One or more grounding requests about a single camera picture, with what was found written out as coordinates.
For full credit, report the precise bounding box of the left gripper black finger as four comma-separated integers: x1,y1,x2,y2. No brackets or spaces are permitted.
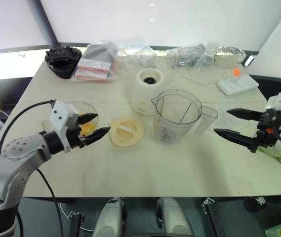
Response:
78,113,99,125
84,126,112,146

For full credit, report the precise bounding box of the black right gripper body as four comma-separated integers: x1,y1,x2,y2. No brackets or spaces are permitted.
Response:
250,110,281,154

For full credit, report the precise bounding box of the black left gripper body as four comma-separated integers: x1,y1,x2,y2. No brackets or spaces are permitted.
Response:
66,114,89,149

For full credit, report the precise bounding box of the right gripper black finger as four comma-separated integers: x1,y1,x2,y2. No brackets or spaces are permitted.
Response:
226,108,264,121
213,128,257,153

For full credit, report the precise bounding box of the beige blender lid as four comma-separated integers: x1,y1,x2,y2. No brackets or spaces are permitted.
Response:
109,116,145,148

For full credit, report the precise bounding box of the yellow food piece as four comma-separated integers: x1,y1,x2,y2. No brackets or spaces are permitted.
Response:
79,112,98,138

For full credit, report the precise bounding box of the clear glass bowl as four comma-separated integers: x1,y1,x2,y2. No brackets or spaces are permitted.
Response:
67,100,99,139

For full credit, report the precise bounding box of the plastic bag with red labels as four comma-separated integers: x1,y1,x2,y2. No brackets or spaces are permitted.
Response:
70,43,119,83

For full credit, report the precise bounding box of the black crumpled cloth bag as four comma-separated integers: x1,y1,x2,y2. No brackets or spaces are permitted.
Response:
44,45,83,79

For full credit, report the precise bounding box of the crumpled aluminium foil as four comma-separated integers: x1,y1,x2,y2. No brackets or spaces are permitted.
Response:
215,45,247,63

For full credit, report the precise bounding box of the white blender base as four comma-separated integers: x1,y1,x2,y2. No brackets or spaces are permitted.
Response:
130,68,166,116

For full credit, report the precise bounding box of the clear plastic blender jug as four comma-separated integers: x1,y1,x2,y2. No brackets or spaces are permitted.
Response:
151,88,219,146

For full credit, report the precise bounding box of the black cap with white print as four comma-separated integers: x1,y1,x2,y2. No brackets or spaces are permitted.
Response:
243,196,272,214

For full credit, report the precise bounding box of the narrow clear plastic bag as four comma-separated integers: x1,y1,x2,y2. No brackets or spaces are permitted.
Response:
194,41,220,70

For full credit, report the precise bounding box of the clear crumpled plastic bag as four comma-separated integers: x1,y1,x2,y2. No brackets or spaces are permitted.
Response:
102,36,157,70

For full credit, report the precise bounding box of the silver rounded robot leg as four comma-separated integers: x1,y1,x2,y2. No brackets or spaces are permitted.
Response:
91,197,126,237
156,197,195,237

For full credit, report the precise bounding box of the black metal clamp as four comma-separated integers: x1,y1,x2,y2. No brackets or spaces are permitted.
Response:
68,212,85,237
201,197,228,237

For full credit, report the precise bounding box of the clear bag with dark parts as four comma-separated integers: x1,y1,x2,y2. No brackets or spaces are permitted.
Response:
165,43,205,69

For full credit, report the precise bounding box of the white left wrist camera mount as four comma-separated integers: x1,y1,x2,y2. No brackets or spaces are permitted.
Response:
49,100,80,152

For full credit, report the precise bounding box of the dark window frame post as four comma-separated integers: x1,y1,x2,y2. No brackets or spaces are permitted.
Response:
26,0,60,50

